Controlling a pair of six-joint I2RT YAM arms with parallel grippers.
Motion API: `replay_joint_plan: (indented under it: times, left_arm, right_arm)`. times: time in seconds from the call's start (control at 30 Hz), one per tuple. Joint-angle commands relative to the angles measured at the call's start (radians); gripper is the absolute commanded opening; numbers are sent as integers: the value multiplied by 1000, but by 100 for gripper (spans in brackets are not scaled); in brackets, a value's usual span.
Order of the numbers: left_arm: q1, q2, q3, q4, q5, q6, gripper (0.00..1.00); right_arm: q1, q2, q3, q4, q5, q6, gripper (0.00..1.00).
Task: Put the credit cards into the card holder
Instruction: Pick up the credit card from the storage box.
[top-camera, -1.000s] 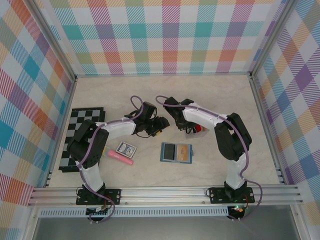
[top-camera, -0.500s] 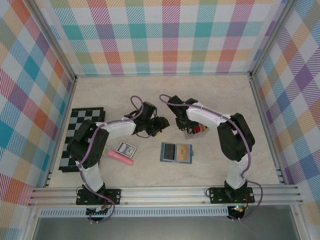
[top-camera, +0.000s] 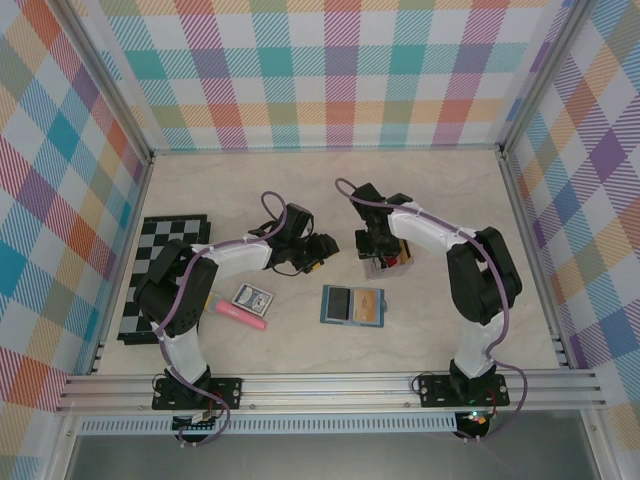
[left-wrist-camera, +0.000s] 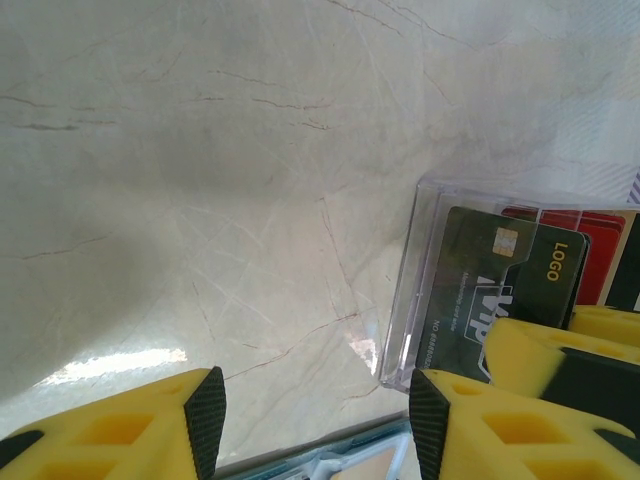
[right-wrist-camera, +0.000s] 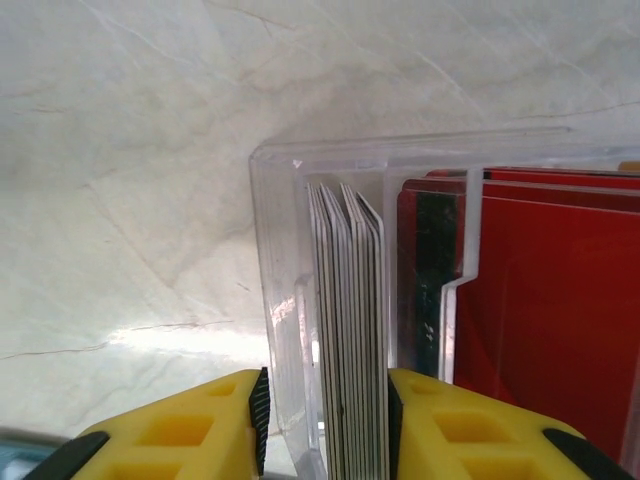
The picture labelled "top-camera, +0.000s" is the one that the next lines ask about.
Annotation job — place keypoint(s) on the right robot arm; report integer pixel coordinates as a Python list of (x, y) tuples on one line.
[(425, 225)]

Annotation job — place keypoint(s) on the black controller with lights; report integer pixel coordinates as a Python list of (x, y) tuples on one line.
[(475, 422)]

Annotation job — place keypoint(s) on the pink tube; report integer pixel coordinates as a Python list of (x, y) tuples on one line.
[(245, 316)]

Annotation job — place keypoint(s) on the blue leather card holder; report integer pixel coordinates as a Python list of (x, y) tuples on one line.
[(325, 305)]

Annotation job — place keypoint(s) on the blue playing card box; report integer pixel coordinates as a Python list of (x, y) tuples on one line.
[(254, 299)]

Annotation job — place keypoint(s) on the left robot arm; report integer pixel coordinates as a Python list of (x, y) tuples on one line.
[(240, 257)]

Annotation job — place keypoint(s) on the clear plastic card box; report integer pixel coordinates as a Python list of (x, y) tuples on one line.
[(387, 272)]

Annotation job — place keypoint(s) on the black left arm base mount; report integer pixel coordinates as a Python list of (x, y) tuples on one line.
[(225, 392)]

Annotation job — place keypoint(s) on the black and grey chessboard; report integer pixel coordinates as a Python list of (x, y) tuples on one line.
[(170, 235)]

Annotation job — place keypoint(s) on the aluminium frame post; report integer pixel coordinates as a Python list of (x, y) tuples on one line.
[(545, 75), (100, 75)]

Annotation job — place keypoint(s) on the red credit card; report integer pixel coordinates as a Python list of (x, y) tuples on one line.
[(393, 261)]

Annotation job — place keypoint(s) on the aluminium frame rail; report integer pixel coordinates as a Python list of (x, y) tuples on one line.
[(325, 392)]

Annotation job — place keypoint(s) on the small circuit board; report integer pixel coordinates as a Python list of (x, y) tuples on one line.
[(197, 424)]

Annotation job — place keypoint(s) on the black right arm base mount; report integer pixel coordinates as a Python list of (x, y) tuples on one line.
[(432, 392)]

